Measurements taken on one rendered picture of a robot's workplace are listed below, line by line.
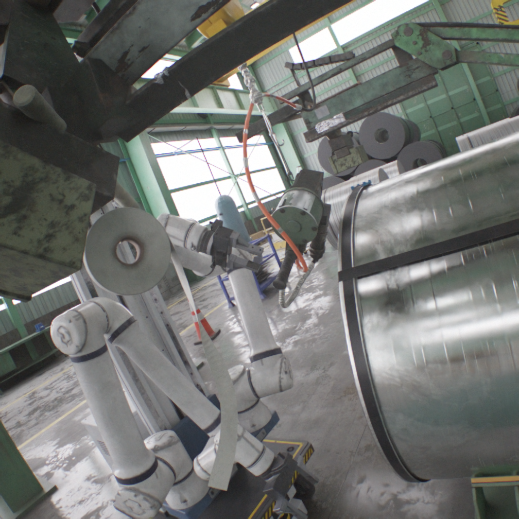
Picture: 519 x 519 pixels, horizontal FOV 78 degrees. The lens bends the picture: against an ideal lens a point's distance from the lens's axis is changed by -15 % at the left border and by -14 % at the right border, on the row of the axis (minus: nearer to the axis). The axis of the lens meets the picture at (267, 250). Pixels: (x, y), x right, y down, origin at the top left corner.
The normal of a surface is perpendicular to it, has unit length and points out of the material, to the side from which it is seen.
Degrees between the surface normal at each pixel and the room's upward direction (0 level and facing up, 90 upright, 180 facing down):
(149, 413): 90
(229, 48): 146
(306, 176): 43
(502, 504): 0
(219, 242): 115
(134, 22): 130
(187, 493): 68
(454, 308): 62
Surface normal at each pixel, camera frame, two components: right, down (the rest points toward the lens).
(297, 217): -0.31, 0.67
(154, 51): 0.03, 0.76
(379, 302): -0.60, -0.26
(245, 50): 0.29, 0.84
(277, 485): 0.59, -0.62
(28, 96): 0.04, -0.19
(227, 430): 0.55, -0.37
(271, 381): -0.20, -0.15
